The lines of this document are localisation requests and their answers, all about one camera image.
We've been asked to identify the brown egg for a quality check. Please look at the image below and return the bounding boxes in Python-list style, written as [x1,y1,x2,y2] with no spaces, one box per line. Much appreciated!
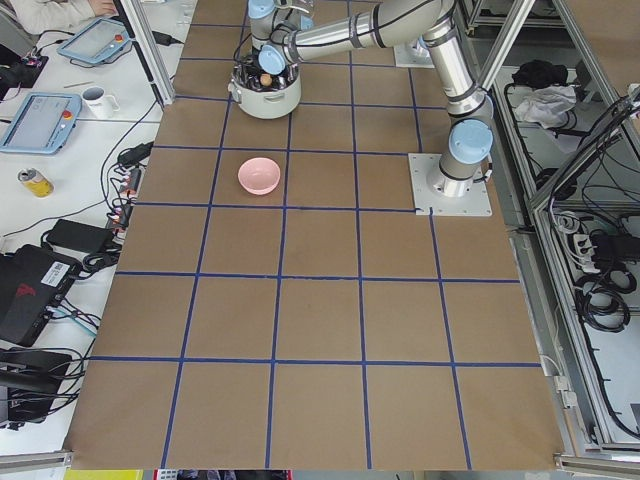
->
[260,74,273,87]

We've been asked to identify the glass pot lid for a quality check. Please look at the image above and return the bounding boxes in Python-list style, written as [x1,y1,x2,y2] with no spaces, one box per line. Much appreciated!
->
[274,0,315,15]

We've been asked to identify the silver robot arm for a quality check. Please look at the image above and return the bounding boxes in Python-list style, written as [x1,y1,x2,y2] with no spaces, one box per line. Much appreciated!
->
[247,1,493,198]

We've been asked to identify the white electric cooking pot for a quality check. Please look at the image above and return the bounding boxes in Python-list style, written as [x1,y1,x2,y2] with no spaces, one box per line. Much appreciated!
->
[228,54,302,119]

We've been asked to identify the pink bowl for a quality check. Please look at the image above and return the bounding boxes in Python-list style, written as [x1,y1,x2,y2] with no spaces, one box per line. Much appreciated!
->
[237,157,281,195]

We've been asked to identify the black power adapter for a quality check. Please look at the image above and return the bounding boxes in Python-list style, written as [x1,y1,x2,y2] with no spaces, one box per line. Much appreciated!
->
[41,219,114,254]

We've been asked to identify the white mug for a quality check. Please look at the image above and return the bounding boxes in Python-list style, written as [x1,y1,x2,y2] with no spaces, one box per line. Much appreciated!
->
[81,86,120,120]

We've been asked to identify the black white cloth pile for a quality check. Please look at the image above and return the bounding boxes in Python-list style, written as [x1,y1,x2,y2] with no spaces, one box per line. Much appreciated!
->
[512,59,577,129]

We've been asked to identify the yellow drink can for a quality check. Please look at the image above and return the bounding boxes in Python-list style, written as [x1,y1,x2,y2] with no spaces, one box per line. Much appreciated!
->
[17,168,54,198]

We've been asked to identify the black red computer box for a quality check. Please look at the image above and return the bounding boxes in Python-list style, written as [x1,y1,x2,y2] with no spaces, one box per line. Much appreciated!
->
[1,244,81,347]

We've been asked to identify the far blue teach pendant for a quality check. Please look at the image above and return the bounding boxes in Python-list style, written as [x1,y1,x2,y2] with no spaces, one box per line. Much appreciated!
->
[57,18,131,66]

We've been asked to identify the blue teach pendant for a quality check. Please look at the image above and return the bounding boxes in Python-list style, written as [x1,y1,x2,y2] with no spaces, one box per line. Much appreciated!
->
[57,18,131,66]
[1,92,83,155]

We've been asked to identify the near blue teach pendant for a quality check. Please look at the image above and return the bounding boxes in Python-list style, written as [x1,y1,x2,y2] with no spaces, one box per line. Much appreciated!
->
[1,92,83,155]

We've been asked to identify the person in white sleeve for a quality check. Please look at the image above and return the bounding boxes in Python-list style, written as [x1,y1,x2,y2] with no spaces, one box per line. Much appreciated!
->
[1,0,117,35]

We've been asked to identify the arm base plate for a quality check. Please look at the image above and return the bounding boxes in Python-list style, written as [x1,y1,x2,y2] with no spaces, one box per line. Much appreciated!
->
[394,39,434,69]
[408,153,492,217]

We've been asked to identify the coiled black cables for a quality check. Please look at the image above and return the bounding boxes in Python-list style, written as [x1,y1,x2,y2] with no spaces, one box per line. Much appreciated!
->
[573,269,632,333]

